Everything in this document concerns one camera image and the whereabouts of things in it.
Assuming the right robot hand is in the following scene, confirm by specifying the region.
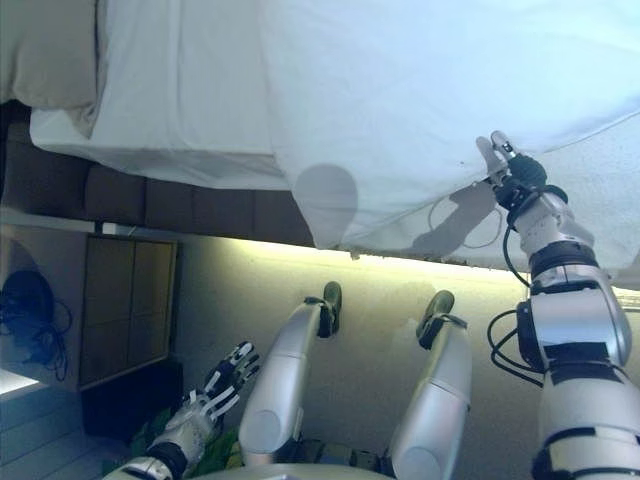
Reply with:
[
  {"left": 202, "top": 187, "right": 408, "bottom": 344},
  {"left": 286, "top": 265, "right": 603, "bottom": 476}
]
[{"left": 474, "top": 129, "right": 550, "bottom": 212}]

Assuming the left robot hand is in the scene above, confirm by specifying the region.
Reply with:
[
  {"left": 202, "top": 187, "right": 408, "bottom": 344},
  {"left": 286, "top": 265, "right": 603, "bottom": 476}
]
[{"left": 183, "top": 340, "right": 262, "bottom": 424}]

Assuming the white duvet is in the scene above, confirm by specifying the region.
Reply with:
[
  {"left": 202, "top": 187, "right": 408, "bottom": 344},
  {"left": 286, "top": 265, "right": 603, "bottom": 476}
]
[{"left": 259, "top": 0, "right": 640, "bottom": 294}]

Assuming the white fitted bed sheet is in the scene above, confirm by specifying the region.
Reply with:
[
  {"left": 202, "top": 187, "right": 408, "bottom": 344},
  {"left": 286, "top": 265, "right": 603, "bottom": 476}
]
[{"left": 28, "top": 0, "right": 301, "bottom": 194}]

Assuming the silver left robot leg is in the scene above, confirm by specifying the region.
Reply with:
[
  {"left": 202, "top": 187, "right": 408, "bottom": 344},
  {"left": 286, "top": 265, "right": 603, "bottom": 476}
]
[{"left": 237, "top": 297, "right": 335, "bottom": 470}]

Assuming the silver robot leg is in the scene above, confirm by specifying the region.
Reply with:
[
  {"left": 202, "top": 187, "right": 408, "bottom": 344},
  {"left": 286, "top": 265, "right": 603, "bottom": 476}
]
[
  {"left": 388, "top": 312, "right": 474, "bottom": 480},
  {"left": 237, "top": 297, "right": 335, "bottom": 470}
]

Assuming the green cloth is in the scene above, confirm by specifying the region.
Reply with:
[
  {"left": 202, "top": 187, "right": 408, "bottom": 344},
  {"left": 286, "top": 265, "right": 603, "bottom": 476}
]
[{"left": 102, "top": 407, "right": 249, "bottom": 479}]

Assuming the dark box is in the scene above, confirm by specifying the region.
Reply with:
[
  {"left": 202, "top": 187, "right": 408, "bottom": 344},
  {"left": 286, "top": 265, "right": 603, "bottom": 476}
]
[{"left": 81, "top": 358, "right": 185, "bottom": 444}]

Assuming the silver robot torso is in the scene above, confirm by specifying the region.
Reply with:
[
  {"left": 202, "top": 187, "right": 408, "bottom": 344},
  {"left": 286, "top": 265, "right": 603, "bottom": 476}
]
[{"left": 192, "top": 462, "right": 396, "bottom": 480}]

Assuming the wooden nightstand cabinet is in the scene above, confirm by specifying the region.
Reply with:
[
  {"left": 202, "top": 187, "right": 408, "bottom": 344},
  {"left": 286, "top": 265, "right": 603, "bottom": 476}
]
[{"left": 77, "top": 233, "right": 180, "bottom": 394}]

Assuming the dark left robot foot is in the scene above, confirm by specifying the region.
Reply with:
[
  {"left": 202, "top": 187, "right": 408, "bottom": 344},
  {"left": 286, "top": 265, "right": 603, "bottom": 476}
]
[{"left": 319, "top": 280, "right": 345, "bottom": 339}]

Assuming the dark robot foot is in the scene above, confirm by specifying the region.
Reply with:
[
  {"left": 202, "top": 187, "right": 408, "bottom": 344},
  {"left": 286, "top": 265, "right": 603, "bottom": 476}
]
[
  {"left": 415, "top": 289, "right": 457, "bottom": 351},
  {"left": 319, "top": 280, "right": 345, "bottom": 339}
]

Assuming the dark right robot foot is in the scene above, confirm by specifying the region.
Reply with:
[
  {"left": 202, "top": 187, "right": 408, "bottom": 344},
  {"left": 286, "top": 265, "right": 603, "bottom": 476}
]
[{"left": 415, "top": 289, "right": 457, "bottom": 351}]

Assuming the silver right robot leg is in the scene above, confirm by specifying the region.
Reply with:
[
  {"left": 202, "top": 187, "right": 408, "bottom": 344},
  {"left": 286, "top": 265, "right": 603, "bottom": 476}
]
[{"left": 388, "top": 312, "right": 474, "bottom": 480}]

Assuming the white shelf board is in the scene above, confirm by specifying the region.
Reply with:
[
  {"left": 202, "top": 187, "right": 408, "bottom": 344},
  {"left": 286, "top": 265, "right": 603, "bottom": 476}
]
[{"left": 0, "top": 206, "right": 139, "bottom": 236}]

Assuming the beige pillow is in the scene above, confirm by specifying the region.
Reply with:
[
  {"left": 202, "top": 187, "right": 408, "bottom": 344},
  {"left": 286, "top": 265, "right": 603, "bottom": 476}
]
[{"left": 0, "top": 0, "right": 110, "bottom": 140}]

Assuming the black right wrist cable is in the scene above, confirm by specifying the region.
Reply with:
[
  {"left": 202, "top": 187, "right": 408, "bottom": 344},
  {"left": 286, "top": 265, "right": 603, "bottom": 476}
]
[{"left": 487, "top": 223, "right": 547, "bottom": 389}]

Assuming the dark brown bed frame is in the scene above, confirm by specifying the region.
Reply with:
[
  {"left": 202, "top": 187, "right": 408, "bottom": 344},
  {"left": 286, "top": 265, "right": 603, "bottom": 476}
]
[{"left": 0, "top": 99, "right": 324, "bottom": 249}]

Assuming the blue cable bundle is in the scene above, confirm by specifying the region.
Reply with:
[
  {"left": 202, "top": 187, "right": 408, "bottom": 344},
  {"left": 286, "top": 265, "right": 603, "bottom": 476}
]
[{"left": 0, "top": 269, "right": 74, "bottom": 384}]

